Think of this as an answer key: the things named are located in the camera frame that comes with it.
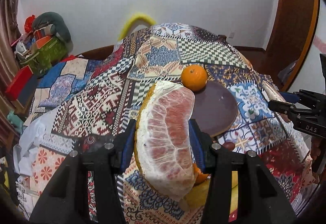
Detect striped red gold curtain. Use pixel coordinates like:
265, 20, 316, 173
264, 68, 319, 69
1, 0, 21, 147

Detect red plastic bag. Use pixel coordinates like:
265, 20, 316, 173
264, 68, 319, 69
24, 15, 36, 34

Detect green storage box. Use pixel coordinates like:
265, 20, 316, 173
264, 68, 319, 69
19, 36, 67, 77

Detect pomelo wedge with rind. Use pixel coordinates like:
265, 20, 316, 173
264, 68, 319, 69
134, 81, 196, 201

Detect purple round plate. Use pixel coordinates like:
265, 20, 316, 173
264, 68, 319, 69
192, 81, 238, 137

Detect wooden door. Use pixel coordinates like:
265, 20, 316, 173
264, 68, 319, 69
266, 0, 319, 91

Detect white crumpled cloth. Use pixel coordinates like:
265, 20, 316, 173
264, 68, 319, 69
13, 108, 57, 176

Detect grey plush toy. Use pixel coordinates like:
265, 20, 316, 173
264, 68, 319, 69
32, 11, 74, 52

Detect small tangerine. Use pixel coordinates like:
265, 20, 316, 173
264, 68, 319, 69
193, 163, 209, 185

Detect red box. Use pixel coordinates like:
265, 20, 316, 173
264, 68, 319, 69
5, 66, 33, 101

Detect blue patchwork bed quilt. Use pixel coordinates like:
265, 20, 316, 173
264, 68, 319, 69
30, 55, 121, 113

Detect white wall socket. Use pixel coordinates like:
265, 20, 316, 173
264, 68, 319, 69
229, 32, 235, 39

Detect patchwork patterned tablecloth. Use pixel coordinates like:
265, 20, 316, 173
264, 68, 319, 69
29, 24, 315, 223

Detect large orange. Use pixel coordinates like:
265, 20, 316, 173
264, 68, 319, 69
181, 64, 208, 92

